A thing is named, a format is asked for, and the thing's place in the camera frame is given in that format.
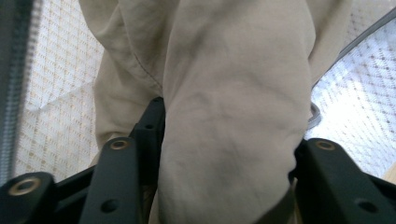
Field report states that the white mesh laundry bag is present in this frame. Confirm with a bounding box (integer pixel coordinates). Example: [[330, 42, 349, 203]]
[[0, 0, 396, 188]]

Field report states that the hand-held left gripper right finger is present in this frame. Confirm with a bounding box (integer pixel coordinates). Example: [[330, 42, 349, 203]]
[[288, 139, 307, 188]]

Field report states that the beige cloth garment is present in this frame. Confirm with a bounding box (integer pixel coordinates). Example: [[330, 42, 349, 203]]
[[78, 0, 354, 224]]

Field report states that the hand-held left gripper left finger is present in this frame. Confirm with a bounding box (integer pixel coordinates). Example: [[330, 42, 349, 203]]
[[129, 96, 166, 188]]

